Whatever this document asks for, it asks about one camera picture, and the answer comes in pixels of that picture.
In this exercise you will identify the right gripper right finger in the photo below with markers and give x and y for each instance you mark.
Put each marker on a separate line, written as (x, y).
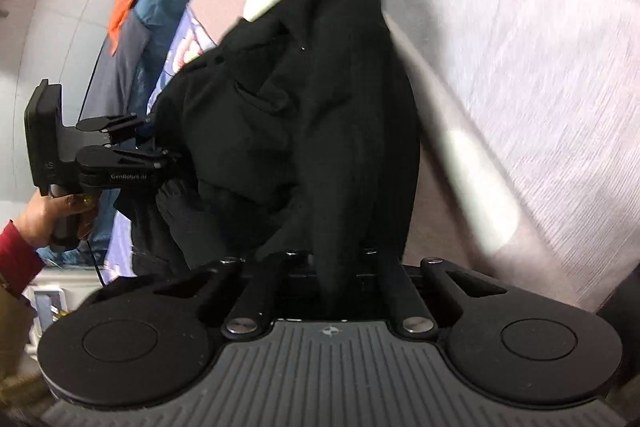
(377, 267)

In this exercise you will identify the grey blanket on massage bed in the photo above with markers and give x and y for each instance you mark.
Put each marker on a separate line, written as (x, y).
(112, 80)

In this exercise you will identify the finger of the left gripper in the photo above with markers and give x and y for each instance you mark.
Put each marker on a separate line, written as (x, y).
(101, 167)
(122, 126)

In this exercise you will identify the pink grey quilt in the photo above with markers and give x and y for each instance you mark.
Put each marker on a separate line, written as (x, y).
(530, 110)

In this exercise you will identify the person's left hand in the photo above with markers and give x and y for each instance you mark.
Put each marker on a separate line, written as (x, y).
(37, 221)

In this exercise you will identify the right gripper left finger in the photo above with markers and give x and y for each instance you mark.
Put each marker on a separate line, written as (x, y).
(284, 272)

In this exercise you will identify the purple floral bed sheet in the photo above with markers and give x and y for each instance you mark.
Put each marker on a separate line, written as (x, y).
(190, 41)

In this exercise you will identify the black jacket with white lettering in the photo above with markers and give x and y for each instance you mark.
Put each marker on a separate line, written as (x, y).
(298, 133)

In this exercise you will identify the red left sleeve forearm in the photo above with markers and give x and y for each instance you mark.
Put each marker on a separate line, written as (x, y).
(19, 261)

